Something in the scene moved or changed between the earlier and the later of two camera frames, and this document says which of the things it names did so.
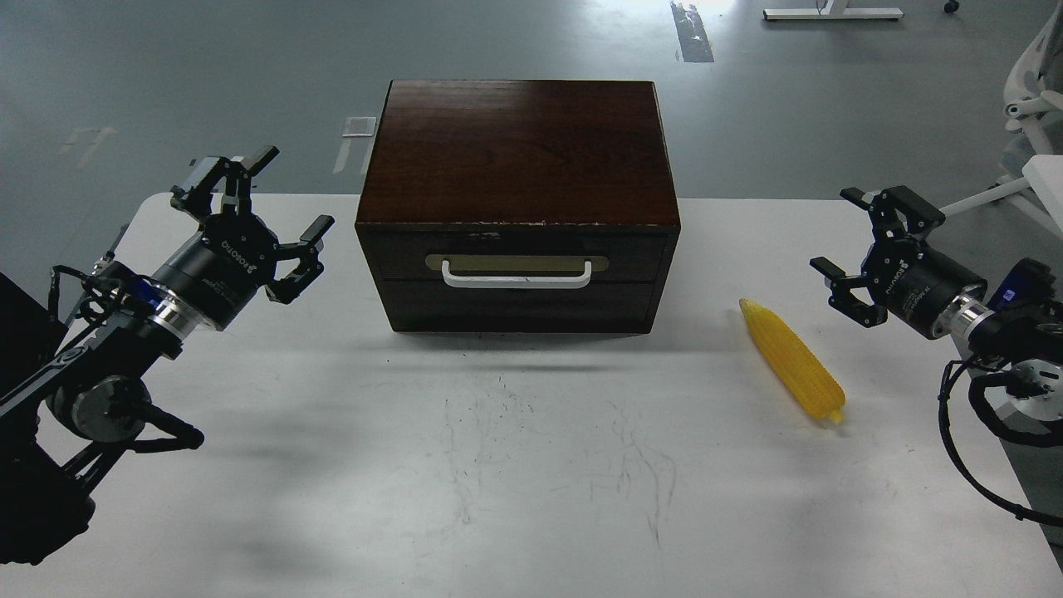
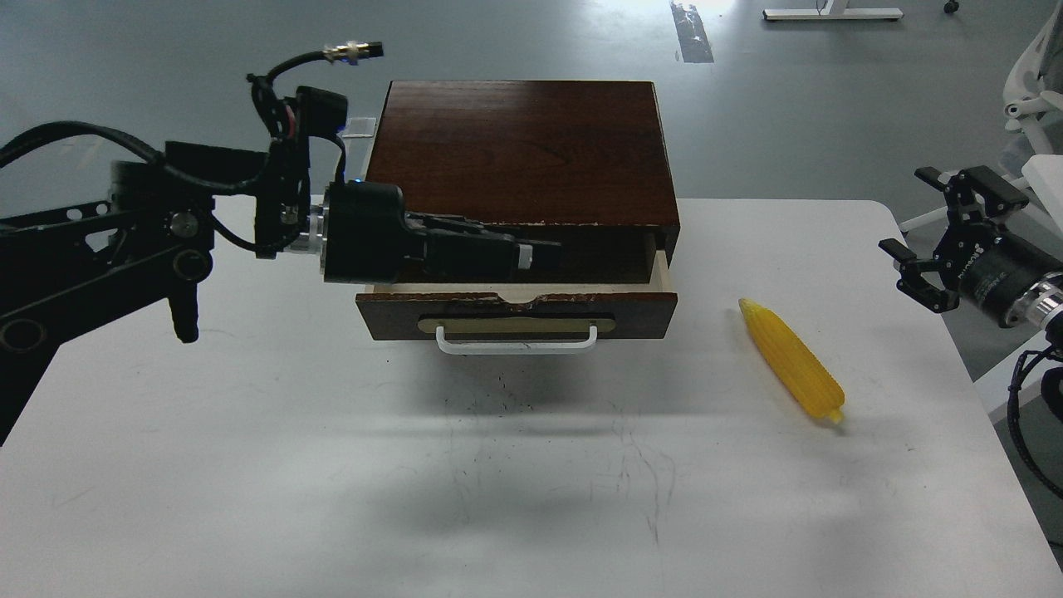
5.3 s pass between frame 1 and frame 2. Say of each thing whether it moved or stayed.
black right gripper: moved
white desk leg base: stayed
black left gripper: moved
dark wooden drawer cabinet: stayed
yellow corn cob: stayed
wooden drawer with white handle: moved
